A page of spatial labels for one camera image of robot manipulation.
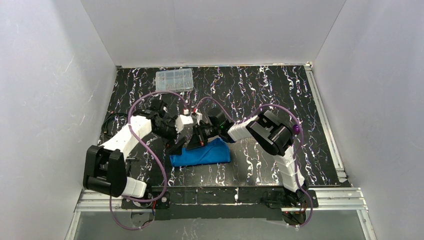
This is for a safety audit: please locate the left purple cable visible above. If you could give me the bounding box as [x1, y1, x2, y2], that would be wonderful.
[109, 91, 190, 231]

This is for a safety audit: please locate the clear plastic compartment box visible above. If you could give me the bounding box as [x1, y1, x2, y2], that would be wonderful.
[155, 68, 194, 93]

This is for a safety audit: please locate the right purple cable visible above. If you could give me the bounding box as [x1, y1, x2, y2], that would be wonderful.
[194, 96, 314, 229]

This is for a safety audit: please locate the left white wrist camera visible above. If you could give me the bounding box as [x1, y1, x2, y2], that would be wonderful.
[175, 114, 194, 134]

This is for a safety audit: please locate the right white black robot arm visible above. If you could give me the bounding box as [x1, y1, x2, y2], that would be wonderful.
[187, 107, 305, 193]

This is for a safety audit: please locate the aluminium rail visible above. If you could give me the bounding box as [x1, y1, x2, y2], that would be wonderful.
[304, 61, 348, 183]
[75, 186, 368, 212]

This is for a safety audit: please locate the front aluminium rail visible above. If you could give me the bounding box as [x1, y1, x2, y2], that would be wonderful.
[75, 186, 368, 212]

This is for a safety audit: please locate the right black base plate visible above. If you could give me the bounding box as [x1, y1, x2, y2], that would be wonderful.
[261, 189, 319, 211]

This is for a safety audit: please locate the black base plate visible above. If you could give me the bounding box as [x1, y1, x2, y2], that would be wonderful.
[121, 190, 171, 210]
[261, 189, 319, 211]

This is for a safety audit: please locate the black coiled cable yellow plug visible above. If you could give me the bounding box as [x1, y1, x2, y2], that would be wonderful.
[100, 112, 130, 135]

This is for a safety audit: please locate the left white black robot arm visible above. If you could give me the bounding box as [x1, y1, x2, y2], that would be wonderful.
[82, 99, 194, 199]

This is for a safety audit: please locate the iridescent purple spoon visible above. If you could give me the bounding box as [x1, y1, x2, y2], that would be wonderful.
[292, 124, 301, 136]

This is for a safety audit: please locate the purple cable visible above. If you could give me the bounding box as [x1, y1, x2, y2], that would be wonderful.
[194, 96, 314, 229]
[109, 91, 190, 231]

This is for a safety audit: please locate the blue cloth napkin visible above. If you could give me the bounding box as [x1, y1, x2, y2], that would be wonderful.
[169, 137, 231, 167]

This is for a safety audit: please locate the right aluminium rail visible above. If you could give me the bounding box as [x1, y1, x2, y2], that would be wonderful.
[304, 61, 348, 183]

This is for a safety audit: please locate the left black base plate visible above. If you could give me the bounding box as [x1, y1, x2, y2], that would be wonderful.
[121, 190, 171, 210]

